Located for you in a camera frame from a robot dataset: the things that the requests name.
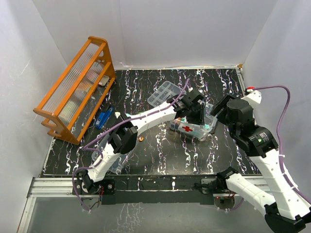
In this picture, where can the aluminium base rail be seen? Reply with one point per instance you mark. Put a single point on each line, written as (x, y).
(62, 186)

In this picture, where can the white bandage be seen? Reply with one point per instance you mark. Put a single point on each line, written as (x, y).
(117, 115)

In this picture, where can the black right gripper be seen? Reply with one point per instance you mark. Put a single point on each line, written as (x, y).
(222, 105)

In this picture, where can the blue stapler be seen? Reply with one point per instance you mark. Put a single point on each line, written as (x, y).
(103, 117)

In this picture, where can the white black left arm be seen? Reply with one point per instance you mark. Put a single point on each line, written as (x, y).
(122, 137)

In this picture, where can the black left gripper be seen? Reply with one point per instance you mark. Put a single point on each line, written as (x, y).
(198, 120)

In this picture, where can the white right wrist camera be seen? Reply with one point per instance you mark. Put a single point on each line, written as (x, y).
(252, 96)

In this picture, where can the clear compartment organizer tray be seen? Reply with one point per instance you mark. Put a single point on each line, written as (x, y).
(164, 92)

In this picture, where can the clear medicine kit box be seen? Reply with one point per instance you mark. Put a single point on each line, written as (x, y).
(197, 131)

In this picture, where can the orange wooden rack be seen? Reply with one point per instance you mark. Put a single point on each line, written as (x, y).
(71, 104)

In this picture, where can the clear kit lid black handle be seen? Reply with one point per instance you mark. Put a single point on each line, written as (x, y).
(118, 164)

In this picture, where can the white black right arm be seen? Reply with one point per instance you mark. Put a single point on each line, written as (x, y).
(284, 210)

